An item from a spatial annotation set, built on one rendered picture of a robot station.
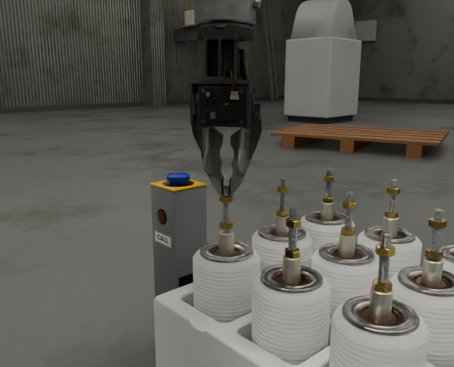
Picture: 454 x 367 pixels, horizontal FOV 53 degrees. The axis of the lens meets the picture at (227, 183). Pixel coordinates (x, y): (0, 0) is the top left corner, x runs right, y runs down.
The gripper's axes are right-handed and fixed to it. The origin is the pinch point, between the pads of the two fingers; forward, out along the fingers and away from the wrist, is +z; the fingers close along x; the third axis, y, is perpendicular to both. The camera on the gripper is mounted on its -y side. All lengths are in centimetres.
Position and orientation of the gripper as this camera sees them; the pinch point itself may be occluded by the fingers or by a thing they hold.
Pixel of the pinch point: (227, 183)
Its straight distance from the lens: 62.0
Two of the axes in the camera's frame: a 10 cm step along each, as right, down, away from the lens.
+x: 9.9, 0.3, -1.2
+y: -1.3, 2.2, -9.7
